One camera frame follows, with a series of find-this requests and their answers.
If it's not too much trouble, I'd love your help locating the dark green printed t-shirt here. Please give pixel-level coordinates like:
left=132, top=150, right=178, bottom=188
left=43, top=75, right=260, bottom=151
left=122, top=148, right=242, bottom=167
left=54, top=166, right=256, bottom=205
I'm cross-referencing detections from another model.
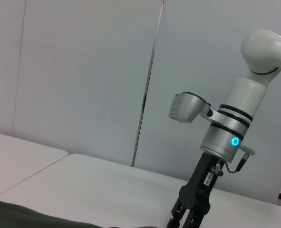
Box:
left=0, top=198, right=160, bottom=228

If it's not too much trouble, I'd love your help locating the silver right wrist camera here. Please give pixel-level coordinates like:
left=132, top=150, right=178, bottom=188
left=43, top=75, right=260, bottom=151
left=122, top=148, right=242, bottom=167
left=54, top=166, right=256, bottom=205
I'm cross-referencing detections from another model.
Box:
left=169, top=91, right=224, bottom=124

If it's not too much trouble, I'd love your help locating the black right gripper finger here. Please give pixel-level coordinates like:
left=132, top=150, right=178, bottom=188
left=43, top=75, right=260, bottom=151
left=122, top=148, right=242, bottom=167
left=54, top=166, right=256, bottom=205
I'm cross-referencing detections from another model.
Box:
left=165, top=204, right=187, bottom=228
left=184, top=207, right=207, bottom=228

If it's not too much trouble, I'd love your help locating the right arm connector cable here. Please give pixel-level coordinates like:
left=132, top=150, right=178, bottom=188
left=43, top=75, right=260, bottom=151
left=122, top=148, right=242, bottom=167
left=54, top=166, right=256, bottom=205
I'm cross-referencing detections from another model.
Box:
left=215, top=144, right=257, bottom=178

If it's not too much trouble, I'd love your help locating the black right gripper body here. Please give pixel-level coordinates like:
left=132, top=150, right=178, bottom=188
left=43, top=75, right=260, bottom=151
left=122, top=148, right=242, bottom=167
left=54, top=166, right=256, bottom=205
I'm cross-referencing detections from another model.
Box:
left=170, top=152, right=227, bottom=216

